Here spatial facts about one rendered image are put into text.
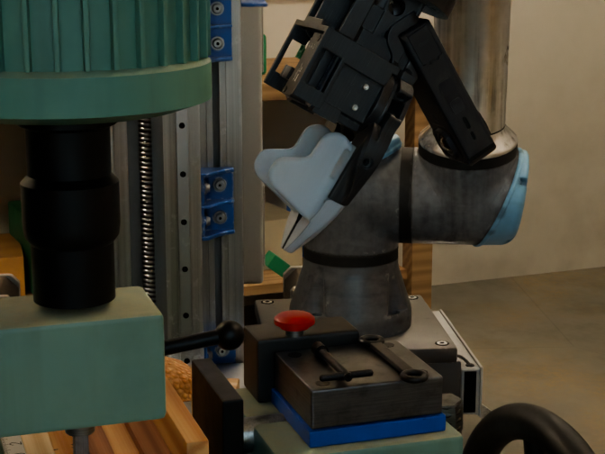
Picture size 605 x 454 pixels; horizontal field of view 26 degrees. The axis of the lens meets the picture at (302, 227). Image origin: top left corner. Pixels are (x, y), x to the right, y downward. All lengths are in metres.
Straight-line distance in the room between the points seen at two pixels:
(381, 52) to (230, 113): 0.78
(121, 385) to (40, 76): 0.21
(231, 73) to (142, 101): 0.95
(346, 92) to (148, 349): 0.23
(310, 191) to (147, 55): 0.22
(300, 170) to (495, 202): 0.64
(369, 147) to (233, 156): 0.81
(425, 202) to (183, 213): 0.30
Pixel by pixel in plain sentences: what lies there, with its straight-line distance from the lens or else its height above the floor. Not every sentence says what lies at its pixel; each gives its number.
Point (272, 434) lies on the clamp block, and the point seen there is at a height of 0.96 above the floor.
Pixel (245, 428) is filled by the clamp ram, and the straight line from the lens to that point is 0.93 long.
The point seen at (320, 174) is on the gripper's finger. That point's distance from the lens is 0.92.
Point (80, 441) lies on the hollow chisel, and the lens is 0.86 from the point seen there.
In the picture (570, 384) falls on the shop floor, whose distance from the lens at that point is 3.87.
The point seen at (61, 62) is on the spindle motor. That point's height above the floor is 1.23.
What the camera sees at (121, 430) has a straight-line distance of 0.96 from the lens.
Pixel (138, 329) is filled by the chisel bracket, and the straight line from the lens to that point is 0.81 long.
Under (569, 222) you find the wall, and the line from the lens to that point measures 5.03.
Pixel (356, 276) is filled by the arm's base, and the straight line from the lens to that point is 1.55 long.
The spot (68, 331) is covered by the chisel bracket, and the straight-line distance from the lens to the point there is 0.80.
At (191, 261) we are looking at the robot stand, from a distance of 1.65.
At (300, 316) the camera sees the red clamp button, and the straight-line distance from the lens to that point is 0.95.
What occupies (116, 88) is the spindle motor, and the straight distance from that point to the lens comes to 0.73.
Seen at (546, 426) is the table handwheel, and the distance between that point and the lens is 0.97.
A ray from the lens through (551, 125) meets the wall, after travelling 4.91.
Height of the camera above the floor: 1.31
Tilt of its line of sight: 13 degrees down
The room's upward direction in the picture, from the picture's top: straight up
